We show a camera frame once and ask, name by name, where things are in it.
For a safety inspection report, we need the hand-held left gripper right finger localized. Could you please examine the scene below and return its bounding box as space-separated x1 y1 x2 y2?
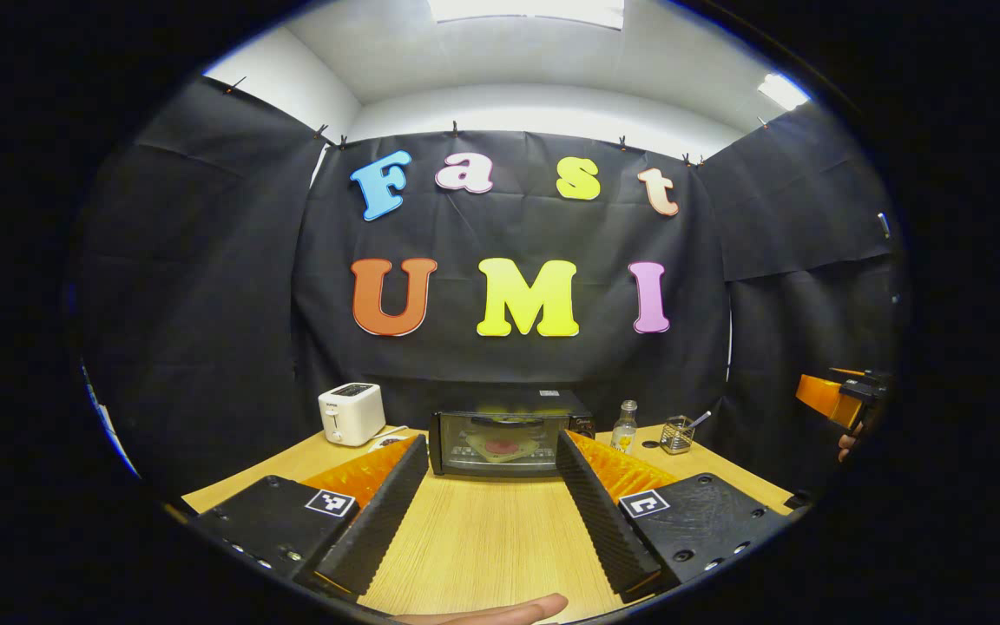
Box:
556 429 793 602

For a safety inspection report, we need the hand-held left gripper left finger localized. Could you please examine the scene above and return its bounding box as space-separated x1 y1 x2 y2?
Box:
189 433 430 603

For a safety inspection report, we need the black electric oven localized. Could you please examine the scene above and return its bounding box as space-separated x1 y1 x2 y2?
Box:
428 387 598 482

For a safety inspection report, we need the clear drink bottle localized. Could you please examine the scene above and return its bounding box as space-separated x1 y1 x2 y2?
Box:
609 399 640 456

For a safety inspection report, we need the white toaster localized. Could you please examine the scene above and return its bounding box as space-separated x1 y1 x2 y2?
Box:
317 381 387 448

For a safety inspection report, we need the small ceiling light panel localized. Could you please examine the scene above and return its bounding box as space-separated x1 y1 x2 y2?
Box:
758 73 813 112

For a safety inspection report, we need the large ceiling light panel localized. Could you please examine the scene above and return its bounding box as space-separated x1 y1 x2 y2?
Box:
427 0 626 30

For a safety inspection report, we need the wire mesh utensil holder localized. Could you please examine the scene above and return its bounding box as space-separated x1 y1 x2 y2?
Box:
659 414 697 456

